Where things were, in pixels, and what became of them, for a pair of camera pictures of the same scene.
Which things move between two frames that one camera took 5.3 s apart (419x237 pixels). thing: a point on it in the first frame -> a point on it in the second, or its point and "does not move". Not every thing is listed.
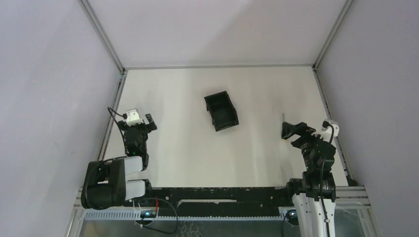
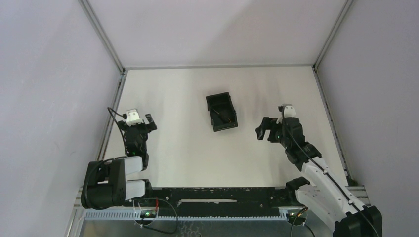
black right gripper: x=289 y=129 -> x=267 y=123
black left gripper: x=140 y=127 does not move
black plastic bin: x=222 y=110 does not move
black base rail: x=253 y=198 does not move
